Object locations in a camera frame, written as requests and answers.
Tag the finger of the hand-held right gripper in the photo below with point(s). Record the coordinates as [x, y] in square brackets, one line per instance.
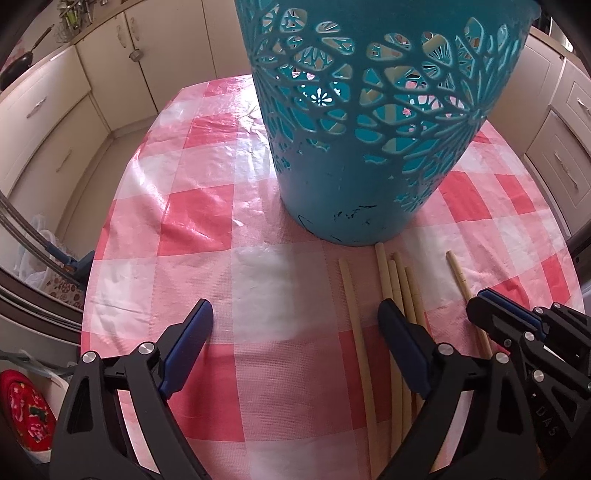
[498, 325]
[512, 307]

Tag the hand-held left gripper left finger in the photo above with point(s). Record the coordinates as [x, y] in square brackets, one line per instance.
[184, 350]

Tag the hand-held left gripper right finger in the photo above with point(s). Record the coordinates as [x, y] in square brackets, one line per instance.
[406, 350]

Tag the bundle of wooden chopsticks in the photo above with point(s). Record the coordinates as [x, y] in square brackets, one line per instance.
[358, 332]

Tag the slim wooden chopstick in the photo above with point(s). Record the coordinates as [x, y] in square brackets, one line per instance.
[457, 277]

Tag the turquoise perforated plastic basket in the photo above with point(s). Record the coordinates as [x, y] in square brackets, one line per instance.
[332, 194]

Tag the red white checked plastic tablecloth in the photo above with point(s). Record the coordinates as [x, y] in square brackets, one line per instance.
[203, 221]

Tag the dark blue plastic object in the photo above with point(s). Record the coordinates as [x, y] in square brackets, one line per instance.
[81, 265]

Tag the white floral plastic bag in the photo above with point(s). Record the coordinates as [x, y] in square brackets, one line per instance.
[41, 263]

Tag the red strawberry plush slipper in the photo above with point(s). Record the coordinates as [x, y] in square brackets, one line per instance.
[23, 406]

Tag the cream drawer cabinets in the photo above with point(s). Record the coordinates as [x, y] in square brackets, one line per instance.
[563, 129]

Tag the cream base cabinets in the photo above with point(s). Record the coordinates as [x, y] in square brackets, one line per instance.
[55, 115]

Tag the small metal cabinet latch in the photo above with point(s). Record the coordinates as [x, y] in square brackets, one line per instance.
[135, 55]

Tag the black frying pan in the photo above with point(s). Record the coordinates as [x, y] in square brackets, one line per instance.
[18, 67]

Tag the grey sliding door frame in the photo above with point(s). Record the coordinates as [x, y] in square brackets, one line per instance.
[27, 300]

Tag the wall utensil rack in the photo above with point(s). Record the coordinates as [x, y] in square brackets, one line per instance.
[74, 11]

